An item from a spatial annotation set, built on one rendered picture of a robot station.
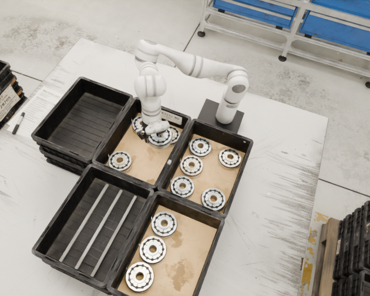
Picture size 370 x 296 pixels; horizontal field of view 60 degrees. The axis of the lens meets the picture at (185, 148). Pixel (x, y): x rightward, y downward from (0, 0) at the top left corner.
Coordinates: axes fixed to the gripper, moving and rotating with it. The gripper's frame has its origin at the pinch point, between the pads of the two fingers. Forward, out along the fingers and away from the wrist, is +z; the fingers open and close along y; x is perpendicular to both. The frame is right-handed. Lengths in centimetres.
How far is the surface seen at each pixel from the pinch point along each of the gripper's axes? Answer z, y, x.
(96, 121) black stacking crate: 17.0, 18.9, -29.2
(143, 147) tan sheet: 16.9, 2.7, -7.1
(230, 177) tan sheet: 16.9, -28.6, 21.8
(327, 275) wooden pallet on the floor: 86, -81, 75
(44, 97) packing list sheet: 30, 40, -65
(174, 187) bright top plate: 13.9, -2.7, 18.1
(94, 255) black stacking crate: 17, 36, 32
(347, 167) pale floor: 100, -151, 16
